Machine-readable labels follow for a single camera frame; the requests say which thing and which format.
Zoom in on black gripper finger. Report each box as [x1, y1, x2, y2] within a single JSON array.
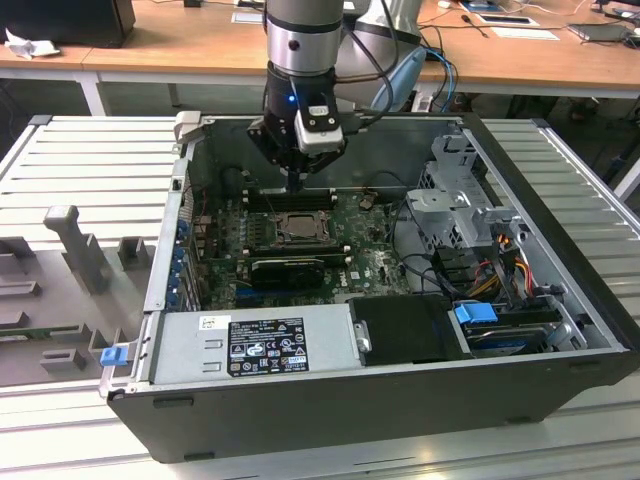
[[294, 141, 348, 195], [245, 117, 299, 195]]

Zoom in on metal socket cover frame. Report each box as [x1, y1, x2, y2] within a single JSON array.
[[272, 210, 335, 246]]

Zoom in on silver square CPU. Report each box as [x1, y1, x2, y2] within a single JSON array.
[[285, 213, 322, 238]]

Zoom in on thin metal locking lever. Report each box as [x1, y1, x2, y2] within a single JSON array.
[[262, 191, 282, 222]]

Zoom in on CPU socket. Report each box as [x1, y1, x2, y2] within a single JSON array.
[[269, 209, 336, 249]]

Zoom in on blue expansion slot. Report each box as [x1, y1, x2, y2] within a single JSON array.
[[235, 284, 321, 307]]

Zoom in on black cylindrical part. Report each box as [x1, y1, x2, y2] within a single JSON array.
[[221, 166, 245, 197]]

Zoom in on grey case latch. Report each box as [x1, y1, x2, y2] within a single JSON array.
[[172, 109, 204, 147]]

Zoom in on green motherboard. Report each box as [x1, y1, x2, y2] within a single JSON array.
[[192, 192, 426, 307]]

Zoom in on black graphics card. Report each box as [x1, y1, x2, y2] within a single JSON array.
[[248, 256, 325, 293]]

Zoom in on silver metal drive cage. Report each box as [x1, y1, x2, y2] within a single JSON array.
[[403, 130, 532, 254]]

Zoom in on black plastic shroud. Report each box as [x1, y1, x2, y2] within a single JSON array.
[[346, 293, 475, 370]]

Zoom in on blue disk carrier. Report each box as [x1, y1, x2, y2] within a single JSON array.
[[452, 301, 499, 331]]

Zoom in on silver power supply unit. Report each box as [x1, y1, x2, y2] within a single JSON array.
[[148, 303, 362, 387]]

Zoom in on black box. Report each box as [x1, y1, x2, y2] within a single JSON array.
[[0, 0, 137, 50]]

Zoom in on white framed tablet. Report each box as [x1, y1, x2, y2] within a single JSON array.
[[477, 12, 542, 29]]

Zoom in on crumpled white paper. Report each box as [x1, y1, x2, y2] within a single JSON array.
[[3, 27, 62, 62]]

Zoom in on hard disk drive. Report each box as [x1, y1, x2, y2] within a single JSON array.
[[462, 319, 561, 360]]

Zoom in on grey parts rack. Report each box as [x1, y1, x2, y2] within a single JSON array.
[[0, 203, 162, 389]]

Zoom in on black open PC case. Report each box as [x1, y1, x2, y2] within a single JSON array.
[[99, 110, 640, 464]]

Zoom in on blue plastic latch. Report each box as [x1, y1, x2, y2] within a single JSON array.
[[98, 346, 127, 370]]

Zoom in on grey laptop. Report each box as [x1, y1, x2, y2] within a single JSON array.
[[566, 22, 632, 45]]

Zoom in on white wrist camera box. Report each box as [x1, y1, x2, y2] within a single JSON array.
[[293, 102, 348, 155]]

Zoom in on wooden desk white frame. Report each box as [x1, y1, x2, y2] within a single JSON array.
[[79, 0, 640, 101], [0, 0, 109, 119]]

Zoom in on black cable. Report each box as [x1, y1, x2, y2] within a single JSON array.
[[369, 170, 451, 301]]

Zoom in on blue cable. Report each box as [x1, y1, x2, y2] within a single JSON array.
[[424, 47, 460, 114]]

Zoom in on yellow red power wires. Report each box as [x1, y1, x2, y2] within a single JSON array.
[[469, 252, 539, 301]]

